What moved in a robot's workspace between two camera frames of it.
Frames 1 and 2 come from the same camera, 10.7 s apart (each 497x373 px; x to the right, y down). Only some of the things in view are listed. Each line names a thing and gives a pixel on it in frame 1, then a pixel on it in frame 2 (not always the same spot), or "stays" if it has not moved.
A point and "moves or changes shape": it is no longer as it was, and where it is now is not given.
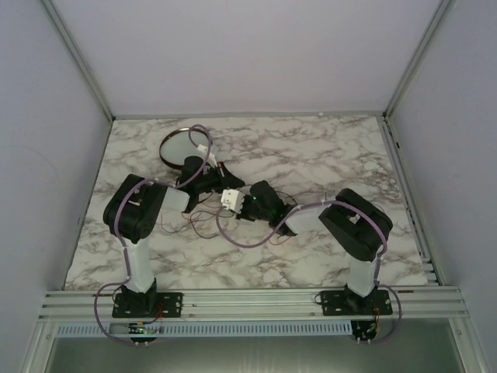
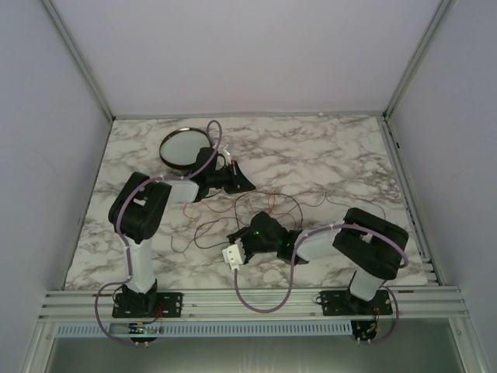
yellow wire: [210, 219] moves or changes shape
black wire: [191, 216] -> [235, 217]
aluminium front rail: [99, 306] stays
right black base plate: [345, 303] stays
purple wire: [177, 230] -> [274, 202]
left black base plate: [147, 305] stays
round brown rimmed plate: [176, 146] stays
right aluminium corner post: [417, 56] stays
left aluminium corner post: [79, 57] stays
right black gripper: [242, 214] -> [242, 234]
